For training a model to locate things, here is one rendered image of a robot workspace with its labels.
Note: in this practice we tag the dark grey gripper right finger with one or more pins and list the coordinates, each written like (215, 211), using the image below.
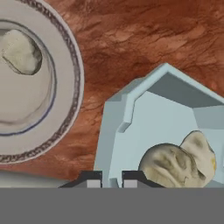
(131, 178)

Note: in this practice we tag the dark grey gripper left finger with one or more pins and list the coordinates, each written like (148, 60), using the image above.
(92, 178)

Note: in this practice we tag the pale blue tupperware container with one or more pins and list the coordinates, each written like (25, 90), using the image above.
(151, 116)

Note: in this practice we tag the cream dumpling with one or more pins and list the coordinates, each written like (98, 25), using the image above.
(22, 52)
(202, 151)
(166, 167)

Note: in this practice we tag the pale grey flat object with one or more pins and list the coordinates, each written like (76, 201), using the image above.
(26, 180)

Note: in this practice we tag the white plate with patterned rim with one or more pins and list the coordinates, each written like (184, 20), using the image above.
(62, 96)

